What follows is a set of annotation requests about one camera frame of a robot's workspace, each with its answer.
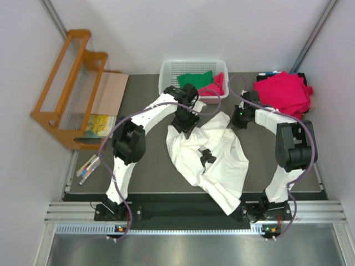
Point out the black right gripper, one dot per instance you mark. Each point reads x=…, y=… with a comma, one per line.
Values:
x=234, y=123

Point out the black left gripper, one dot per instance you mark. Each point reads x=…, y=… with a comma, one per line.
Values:
x=186, y=126

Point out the white t-shirt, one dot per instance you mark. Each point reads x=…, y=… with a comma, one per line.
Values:
x=212, y=159

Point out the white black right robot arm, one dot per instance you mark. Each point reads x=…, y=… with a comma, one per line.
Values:
x=295, y=147

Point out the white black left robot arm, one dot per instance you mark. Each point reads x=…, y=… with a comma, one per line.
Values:
x=129, y=138

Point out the black folded shirt under stack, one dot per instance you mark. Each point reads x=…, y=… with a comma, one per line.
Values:
x=264, y=76

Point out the stack of folded pink shirts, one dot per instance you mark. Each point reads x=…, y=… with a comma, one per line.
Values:
x=285, y=92

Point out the pink t-shirt in basket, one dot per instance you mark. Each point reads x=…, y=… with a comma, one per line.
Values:
x=212, y=85

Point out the white plastic laundry basket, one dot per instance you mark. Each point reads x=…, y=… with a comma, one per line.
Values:
x=171, y=69

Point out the green t-shirt in basket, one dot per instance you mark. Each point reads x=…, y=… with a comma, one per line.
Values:
x=197, y=80

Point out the brown cardboard sheet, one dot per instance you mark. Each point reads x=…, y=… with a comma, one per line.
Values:
x=109, y=94

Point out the yellow picture book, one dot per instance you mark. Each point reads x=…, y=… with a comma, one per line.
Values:
x=99, y=126

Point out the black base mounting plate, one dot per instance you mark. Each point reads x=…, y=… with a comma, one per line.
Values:
x=187, y=211

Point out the bundle of marker pens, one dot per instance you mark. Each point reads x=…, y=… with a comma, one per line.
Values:
x=88, y=168

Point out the orange wooden rack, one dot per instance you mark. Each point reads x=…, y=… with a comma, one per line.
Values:
x=65, y=103

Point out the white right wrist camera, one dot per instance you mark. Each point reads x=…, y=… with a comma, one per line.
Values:
x=245, y=96

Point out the aluminium frame rail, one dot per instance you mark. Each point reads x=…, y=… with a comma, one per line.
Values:
x=78, y=218

